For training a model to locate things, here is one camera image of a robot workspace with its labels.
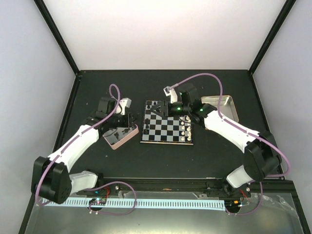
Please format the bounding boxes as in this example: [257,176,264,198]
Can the circuit board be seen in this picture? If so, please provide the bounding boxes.
[89,197,107,206]
[224,200,250,208]

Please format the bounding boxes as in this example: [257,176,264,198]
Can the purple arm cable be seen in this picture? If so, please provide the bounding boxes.
[165,73,292,216]
[35,84,137,216]

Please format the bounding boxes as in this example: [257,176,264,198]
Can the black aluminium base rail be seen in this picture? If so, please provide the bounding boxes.
[77,178,297,197]

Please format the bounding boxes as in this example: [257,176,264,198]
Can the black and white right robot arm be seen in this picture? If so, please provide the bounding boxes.
[151,84,282,196]

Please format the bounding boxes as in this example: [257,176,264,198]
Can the right circuit board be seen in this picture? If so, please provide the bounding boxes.
[224,200,250,208]

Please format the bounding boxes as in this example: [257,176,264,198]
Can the light blue slotted cable duct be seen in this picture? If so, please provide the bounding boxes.
[47,197,226,211]

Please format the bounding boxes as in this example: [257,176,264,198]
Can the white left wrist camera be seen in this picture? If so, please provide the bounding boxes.
[119,98,132,115]

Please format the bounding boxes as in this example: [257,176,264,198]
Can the black and white chessboard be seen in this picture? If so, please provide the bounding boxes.
[140,100,193,145]

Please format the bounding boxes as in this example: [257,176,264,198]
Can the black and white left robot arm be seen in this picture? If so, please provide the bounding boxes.
[31,97,138,204]

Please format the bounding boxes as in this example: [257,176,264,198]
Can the left circuit board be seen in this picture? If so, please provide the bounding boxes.
[89,197,107,206]

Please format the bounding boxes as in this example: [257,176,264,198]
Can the pink metal tin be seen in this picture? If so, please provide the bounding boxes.
[102,124,139,150]

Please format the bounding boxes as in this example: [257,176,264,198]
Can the gold metal tin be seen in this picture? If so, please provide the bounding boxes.
[201,95,239,122]

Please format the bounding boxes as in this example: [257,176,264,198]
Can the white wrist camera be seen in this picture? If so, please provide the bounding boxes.
[119,98,132,115]
[163,86,178,104]

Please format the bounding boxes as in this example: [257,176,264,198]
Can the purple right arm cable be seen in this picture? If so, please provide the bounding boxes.
[165,73,292,216]

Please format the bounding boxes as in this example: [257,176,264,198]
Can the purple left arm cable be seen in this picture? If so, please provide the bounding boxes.
[35,84,137,216]

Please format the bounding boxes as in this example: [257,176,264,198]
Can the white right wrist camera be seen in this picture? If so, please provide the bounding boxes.
[163,86,178,104]

